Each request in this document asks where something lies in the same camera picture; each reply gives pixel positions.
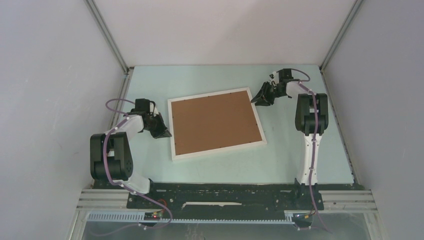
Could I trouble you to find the brown backing board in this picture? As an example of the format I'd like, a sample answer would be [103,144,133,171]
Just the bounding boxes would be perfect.
[170,90,264,156]

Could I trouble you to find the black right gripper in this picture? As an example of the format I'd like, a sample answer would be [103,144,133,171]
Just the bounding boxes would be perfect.
[251,81,285,107]

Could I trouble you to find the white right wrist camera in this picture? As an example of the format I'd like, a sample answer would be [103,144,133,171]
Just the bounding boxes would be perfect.
[269,71,280,85]

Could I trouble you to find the aluminium corner rail right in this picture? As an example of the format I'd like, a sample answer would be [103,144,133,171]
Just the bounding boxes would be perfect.
[319,0,365,73]

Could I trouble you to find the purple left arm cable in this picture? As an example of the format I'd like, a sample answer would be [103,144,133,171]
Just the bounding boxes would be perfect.
[87,98,173,237]

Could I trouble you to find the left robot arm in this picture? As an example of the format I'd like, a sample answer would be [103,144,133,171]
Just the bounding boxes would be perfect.
[89,98,172,208]

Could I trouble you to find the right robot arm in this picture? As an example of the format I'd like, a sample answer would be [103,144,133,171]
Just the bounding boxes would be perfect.
[250,68,329,187]

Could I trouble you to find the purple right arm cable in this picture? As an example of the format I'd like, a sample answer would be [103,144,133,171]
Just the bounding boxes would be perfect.
[291,68,334,234]

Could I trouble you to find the aluminium corner rail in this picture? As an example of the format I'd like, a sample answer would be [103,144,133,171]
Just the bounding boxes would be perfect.
[319,0,365,73]
[84,0,130,74]

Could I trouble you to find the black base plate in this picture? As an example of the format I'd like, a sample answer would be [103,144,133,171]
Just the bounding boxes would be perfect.
[146,183,324,221]

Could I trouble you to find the white picture frame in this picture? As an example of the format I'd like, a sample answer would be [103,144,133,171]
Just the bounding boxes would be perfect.
[167,87,268,162]

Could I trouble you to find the aluminium corner rail left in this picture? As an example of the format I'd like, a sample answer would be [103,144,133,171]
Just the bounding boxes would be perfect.
[84,0,130,74]

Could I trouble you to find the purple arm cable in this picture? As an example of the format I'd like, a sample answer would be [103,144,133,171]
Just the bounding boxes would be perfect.
[87,98,173,237]
[291,68,334,234]

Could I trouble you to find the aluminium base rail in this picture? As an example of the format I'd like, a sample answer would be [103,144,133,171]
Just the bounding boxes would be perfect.
[67,189,388,240]

